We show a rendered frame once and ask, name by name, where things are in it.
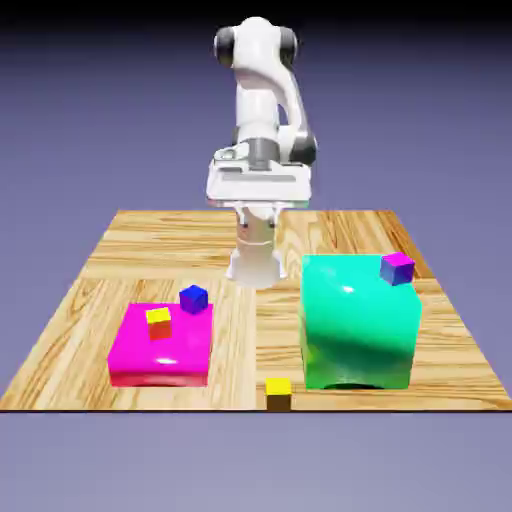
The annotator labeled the large pink box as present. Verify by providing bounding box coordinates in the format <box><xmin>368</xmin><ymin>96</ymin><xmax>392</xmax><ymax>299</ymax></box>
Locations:
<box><xmin>106</xmin><ymin>302</ymin><xmax>215</xmax><ymax>389</ymax></box>

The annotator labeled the small purple cube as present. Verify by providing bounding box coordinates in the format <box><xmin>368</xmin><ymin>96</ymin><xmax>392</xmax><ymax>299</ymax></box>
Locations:
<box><xmin>379</xmin><ymin>251</ymin><xmax>416</xmax><ymax>287</ymax></box>

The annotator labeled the small yellow cube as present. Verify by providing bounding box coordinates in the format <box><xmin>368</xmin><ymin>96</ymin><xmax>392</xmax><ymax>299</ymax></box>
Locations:
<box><xmin>145</xmin><ymin>306</ymin><xmax>174</xmax><ymax>342</ymax></box>
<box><xmin>264</xmin><ymin>377</ymin><xmax>293</xmax><ymax>413</ymax></box>

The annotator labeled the large green box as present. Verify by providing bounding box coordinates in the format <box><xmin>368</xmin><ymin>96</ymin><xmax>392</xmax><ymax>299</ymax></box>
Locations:
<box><xmin>299</xmin><ymin>253</ymin><xmax>424</xmax><ymax>392</ymax></box>

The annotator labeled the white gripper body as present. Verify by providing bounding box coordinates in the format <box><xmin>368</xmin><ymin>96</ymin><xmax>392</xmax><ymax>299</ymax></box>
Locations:
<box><xmin>205</xmin><ymin>159</ymin><xmax>314</xmax><ymax>210</ymax></box>

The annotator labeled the small blue cube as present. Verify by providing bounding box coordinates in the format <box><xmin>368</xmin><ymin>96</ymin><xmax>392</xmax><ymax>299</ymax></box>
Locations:
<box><xmin>178</xmin><ymin>284</ymin><xmax>210</xmax><ymax>316</ymax></box>

